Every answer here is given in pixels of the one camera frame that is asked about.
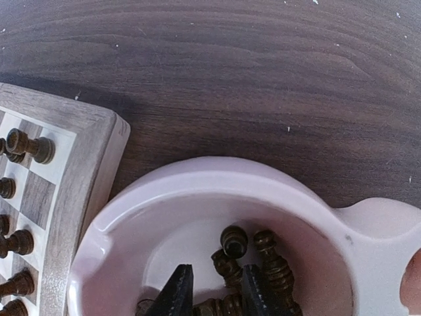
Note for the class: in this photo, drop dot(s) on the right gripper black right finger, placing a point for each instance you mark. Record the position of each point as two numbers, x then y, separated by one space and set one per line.
257 295

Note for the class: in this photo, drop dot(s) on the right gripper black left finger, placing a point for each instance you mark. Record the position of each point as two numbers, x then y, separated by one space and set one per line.
176 297

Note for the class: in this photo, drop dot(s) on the dark tall chess piece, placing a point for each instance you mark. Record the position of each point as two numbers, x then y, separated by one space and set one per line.
14 308

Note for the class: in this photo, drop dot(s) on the dark pawn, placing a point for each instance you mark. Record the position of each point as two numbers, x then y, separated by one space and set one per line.
7 188

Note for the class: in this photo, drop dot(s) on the dark chess pieces pile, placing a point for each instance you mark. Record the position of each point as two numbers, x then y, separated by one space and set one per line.
234 244

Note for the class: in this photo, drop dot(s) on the wooden chess board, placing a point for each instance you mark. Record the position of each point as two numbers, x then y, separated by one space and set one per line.
56 201

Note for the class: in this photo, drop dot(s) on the pink plastic double bowl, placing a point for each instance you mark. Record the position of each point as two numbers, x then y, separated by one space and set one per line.
363 259

